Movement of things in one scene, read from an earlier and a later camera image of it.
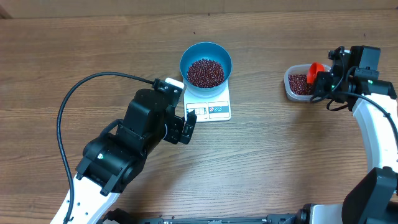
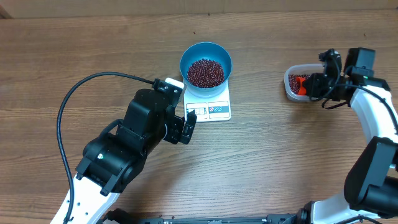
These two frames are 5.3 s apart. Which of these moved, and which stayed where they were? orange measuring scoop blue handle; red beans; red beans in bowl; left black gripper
Moved: orange measuring scoop blue handle
Stayed: red beans; red beans in bowl; left black gripper
